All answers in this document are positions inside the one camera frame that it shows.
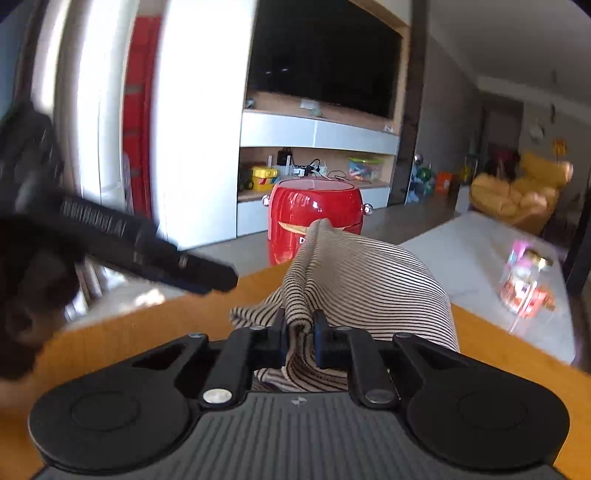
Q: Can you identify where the black flat television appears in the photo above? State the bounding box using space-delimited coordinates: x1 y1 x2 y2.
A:
247 0 403 120

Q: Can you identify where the yellow leather armchair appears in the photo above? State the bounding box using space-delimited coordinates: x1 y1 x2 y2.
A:
468 152 573 234

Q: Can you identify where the yellow toy box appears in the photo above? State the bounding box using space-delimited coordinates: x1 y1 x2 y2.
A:
249 166 279 191

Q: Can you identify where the red tall panel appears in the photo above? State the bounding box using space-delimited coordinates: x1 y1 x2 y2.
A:
122 16 162 217

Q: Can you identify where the grey wooden television cabinet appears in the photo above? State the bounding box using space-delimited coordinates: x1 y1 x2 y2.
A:
236 90 402 238

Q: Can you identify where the striped long-sleeve shirt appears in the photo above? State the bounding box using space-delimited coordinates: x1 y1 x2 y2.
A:
230 218 461 393

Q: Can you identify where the red round appliance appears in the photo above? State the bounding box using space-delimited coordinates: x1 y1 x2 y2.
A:
262 178 374 266

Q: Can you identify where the glass jar with red label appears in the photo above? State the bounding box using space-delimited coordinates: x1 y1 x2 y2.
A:
499 240 555 319

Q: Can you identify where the white coffee table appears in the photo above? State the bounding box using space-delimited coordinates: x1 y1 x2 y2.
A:
398 211 578 367

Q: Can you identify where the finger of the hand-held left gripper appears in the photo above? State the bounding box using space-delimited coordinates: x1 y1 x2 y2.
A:
131 228 239 295

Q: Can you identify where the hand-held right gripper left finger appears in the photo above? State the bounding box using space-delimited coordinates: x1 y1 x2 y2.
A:
124 307 288 409

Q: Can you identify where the clear plastic toy box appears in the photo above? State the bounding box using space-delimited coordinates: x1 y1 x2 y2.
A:
347 156 384 182

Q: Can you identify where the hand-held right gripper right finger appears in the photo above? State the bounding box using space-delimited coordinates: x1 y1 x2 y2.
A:
313 308 469 409

